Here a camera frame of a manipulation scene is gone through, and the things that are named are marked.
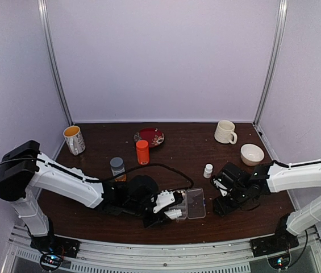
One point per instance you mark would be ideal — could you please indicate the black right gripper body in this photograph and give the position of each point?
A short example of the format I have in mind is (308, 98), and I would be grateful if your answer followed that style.
(238, 197)

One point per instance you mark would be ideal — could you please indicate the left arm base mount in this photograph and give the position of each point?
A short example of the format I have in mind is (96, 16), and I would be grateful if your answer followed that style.
(53, 249)

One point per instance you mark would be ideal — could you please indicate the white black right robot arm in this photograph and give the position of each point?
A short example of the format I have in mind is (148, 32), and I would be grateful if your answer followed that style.
(276, 177)

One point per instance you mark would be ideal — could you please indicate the left aluminium frame post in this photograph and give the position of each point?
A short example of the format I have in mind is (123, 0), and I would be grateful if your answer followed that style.
(44, 18)

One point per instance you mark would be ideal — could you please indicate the orange pill bottle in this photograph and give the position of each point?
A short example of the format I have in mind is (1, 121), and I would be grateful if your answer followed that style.
(142, 150)

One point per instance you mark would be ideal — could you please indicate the red floral plate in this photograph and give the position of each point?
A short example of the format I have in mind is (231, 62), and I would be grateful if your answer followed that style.
(153, 136)

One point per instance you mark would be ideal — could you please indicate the grey lid pill bottle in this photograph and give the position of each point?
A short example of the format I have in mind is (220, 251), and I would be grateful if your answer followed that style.
(118, 169)

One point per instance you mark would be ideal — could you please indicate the small white bowl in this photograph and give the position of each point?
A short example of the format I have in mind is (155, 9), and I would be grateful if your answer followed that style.
(251, 154)

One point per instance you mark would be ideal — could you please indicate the clear plastic pill organizer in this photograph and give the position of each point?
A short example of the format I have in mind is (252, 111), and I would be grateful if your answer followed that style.
(193, 206)

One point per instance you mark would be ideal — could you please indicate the right aluminium frame post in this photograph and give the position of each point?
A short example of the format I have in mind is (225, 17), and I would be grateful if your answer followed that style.
(276, 47)

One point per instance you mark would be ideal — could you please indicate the cream ribbed mug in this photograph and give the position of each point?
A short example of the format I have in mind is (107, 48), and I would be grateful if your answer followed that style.
(225, 132)

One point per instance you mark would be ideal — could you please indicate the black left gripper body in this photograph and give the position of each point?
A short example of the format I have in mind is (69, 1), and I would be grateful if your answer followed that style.
(135, 209)

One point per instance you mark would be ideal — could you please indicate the aluminium frame post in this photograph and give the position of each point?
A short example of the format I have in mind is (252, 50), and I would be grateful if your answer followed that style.
(276, 47)
(44, 18)

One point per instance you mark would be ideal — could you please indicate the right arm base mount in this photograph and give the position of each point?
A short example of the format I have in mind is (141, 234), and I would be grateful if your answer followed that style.
(276, 247)

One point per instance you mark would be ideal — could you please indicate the yellow interior patterned mug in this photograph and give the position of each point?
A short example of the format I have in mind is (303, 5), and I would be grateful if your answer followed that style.
(74, 140)

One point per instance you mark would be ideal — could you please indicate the white pill bottle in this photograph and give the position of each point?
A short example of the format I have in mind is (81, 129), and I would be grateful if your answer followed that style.
(207, 173)
(175, 214)

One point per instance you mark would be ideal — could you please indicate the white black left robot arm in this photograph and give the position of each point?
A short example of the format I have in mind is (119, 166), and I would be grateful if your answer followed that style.
(26, 167)

